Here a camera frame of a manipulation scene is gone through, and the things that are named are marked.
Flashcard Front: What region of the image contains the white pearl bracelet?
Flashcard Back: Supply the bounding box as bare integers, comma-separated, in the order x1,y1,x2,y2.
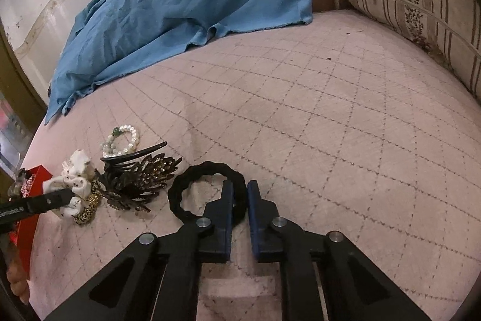
99,125,140,158

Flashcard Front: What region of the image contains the black hair claw clip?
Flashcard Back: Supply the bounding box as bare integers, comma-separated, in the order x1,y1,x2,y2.
95,142,182,213

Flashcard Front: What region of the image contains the white dotted scrunchie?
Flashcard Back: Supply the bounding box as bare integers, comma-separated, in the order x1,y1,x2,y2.
42,150,95,219

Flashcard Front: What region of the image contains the red shallow tray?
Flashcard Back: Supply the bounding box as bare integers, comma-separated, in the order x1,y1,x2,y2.
9,164,54,280

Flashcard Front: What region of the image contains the wooden glass door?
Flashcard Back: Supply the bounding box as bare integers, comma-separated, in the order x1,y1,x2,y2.
1,30,47,199

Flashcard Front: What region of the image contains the pink quilted bed cover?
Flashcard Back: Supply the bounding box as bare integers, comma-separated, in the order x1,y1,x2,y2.
24,11,480,320

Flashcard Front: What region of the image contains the leopard print scrunchie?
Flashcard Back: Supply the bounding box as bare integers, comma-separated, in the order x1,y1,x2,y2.
73,192,102,227

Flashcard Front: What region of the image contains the grey tulle scrunchie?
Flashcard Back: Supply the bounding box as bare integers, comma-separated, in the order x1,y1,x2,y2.
7,168,28,199

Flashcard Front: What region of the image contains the black hair tie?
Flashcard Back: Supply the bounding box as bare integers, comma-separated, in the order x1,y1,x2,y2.
167,160,249,226

